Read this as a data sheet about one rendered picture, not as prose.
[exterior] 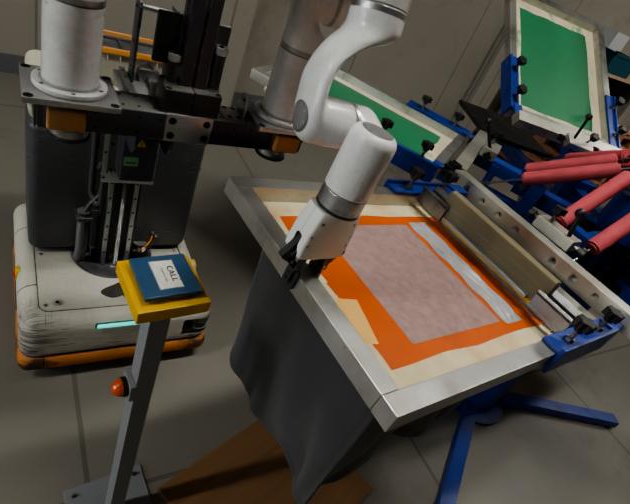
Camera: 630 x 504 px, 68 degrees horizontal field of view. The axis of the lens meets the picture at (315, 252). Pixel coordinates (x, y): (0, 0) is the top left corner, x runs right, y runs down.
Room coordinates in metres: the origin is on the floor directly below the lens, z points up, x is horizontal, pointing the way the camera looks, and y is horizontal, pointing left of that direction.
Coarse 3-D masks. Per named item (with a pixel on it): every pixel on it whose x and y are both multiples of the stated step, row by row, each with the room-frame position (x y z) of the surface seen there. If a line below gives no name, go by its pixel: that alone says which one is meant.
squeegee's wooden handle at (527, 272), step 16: (448, 208) 1.19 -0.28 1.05; (464, 208) 1.16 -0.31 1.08; (464, 224) 1.14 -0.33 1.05; (480, 224) 1.12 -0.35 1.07; (480, 240) 1.10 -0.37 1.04; (496, 240) 1.08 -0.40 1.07; (512, 240) 1.07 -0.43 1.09; (496, 256) 1.06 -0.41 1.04; (512, 256) 1.04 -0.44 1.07; (528, 256) 1.03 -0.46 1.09; (512, 272) 1.02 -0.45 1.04; (528, 272) 1.00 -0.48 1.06; (544, 272) 0.99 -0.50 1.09; (528, 288) 0.98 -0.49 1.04; (544, 288) 0.97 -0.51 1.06
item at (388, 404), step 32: (256, 192) 0.85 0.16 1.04; (288, 192) 0.91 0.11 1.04; (384, 192) 1.15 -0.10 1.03; (256, 224) 0.74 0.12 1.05; (320, 288) 0.63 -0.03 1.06; (320, 320) 0.57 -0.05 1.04; (352, 352) 0.52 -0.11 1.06; (512, 352) 0.72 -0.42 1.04; (544, 352) 0.78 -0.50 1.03; (384, 384) 0.49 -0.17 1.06; (416, 384) 0.52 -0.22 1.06; (448, 384) 0.55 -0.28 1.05; (480, 384) 0.59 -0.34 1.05; (384, 416) 0.45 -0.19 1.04; (416, 416) 0.48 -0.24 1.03
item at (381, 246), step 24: (288, 216) 0.86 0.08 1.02; (360, 216) 1.02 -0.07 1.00; (360, 240) 0.91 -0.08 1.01; (384, 240) 0.96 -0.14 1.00; (408, 240) 1.02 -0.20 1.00; (336, 264) 0.77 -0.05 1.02; (360, 264) 0.82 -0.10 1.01; (384, 264) 0.86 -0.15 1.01; (408, 264) 0.91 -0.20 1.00; (432, 264) 0.97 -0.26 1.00; (480, 264) 1.09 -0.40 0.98
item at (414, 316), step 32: (352, 288) 0.72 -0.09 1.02; (384, 288) 0.77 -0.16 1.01; (416, 288) 0.83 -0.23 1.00; (448, 288) 0.90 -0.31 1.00; (384, 320) 0.68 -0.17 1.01; (416, 320) 0.72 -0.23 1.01; (448, 320) 0.78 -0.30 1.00; (480, 320) 0.83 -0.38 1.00; (384, 352) 0.59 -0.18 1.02; (416, 352) 0.63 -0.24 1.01
